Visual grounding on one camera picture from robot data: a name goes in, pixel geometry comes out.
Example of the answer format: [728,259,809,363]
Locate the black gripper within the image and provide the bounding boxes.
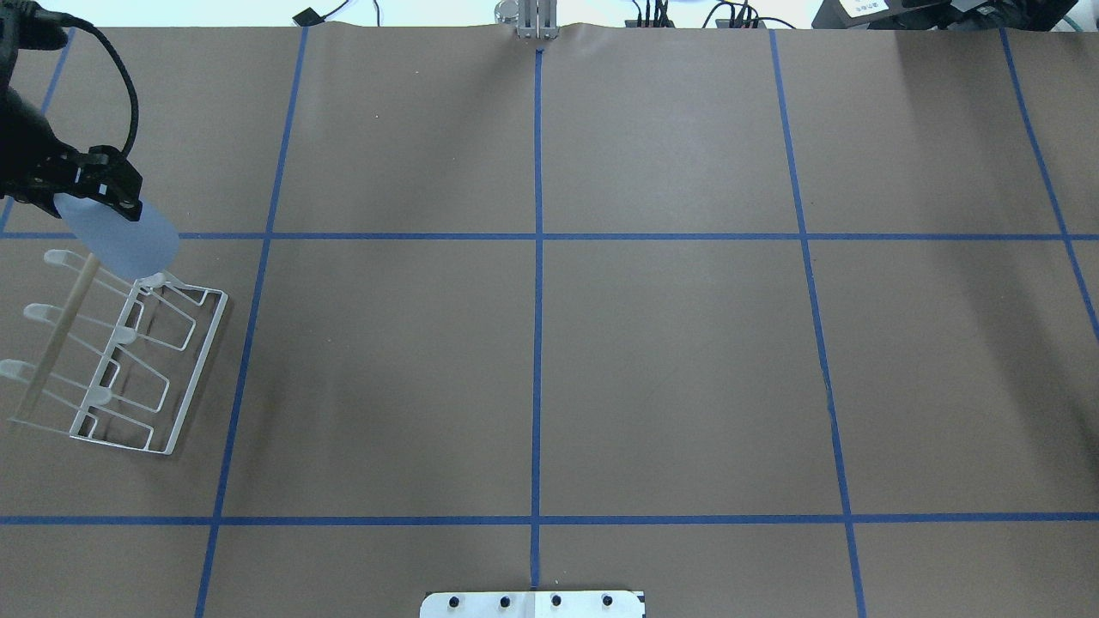
[1,88,143,222]

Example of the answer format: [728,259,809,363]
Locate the light blue cup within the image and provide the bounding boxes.
[54,194,180,282]

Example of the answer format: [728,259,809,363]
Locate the black device top right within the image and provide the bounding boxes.
[811,1,1077,32]

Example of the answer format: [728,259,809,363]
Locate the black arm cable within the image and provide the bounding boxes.
[16,0,140,161]

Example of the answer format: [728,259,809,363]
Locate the white wire cup holder rack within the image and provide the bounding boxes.
[3,249,230,457]

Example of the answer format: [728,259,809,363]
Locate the metal bracket at table edge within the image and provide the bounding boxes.
[493,0,560,40]

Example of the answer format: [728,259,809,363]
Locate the black cables at table edge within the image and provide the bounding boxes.
[292,0,799,30]

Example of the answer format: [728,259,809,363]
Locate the silver base plate with bolts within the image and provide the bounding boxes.
[419,591,647,617]

